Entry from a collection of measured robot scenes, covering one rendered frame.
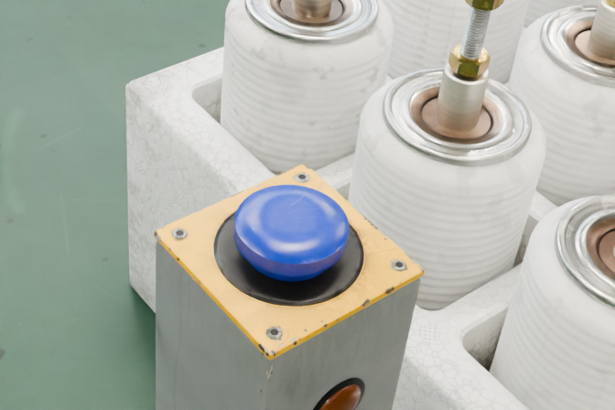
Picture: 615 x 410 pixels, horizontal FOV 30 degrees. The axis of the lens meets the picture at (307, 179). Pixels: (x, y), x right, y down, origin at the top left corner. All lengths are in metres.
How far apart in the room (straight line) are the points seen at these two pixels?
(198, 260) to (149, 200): 0.33
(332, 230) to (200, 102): 0.33
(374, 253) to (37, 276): 0.46
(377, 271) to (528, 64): 0.27
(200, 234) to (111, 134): 0.54
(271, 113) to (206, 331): 0.25
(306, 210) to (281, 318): 0.04
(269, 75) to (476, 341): 0.18
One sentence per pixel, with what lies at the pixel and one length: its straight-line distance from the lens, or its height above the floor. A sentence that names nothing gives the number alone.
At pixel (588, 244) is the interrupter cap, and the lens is 0.53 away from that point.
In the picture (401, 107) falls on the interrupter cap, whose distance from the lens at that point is 0.58.
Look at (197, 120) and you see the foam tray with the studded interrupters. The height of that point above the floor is 0.18.
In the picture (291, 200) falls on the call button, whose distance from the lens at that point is 0.41.
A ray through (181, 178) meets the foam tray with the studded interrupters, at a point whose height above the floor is 0.15.
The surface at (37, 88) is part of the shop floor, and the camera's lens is 1.00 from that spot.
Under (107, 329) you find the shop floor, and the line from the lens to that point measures 0.80.
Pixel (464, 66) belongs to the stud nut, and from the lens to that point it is 0.56.
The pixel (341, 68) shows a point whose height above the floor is 0.24.
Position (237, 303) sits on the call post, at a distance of 0.39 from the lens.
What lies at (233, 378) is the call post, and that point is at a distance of 0.41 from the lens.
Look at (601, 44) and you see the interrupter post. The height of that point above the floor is 0.26.
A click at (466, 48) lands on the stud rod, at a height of 0.30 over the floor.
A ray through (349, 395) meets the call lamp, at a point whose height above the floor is 0.27.
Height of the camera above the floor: 0.60
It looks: 41 degrees down
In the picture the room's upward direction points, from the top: 7 degrees clockwise
